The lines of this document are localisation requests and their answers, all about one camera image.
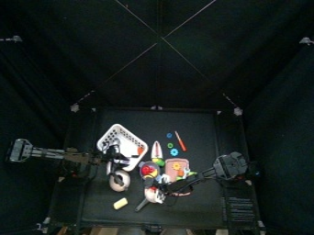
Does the white plastic basket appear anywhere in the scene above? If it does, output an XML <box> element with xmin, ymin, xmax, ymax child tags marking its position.
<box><xmin>96</xmin><ymin>123</ymin><xmax>150</xmax><ymax>173</ymax></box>

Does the beige tape roll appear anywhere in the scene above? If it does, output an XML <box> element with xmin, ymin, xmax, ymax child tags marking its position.
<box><xmin>107</xmin><ymin>169</ymin><xmax>132</xmax><ymax>194</ymax></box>

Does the green and white toy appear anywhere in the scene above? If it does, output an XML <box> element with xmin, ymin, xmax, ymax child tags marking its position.
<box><xmin>175</xmin><ymin>168</ymin><xmax>199</xmax><ymax>182</ymax></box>

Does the white and red toy rocket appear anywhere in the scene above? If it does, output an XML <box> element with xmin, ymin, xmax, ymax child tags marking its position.
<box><xmin>150</xmin><ymin>140</ymin><xmax>165</xmax><ymax>160</ymax></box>

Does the pink toy tray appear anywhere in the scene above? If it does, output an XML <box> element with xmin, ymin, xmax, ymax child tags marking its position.
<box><xmin>165</xmin><ymin>158</ymin><xmax>191</xmax><ymax>182</ymax></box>

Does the yellow toy butter block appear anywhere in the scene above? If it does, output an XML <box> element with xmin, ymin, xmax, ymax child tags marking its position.
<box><xmin>112</xmin><ymin>197</ymin><xmax>128</xmax><ymax>211</ymax></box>

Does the red toy screwdriver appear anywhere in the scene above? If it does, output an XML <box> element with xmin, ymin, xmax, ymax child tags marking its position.
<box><xmin>174</xmin><ymin>130</ymin><xmax>187</xmax><ymax>152</ymax></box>

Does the white printed label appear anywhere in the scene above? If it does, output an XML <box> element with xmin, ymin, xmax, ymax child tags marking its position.
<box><xmin>227</xmin><ymin>196</ymin><xmax>258</xmax><ymax>223</ymax></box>

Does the grey utensil handle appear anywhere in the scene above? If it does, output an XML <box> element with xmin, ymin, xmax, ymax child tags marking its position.
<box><xmin>134</xmin><ymin>197</ymin><xmax>151</xmax><ymax>213</ymax></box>

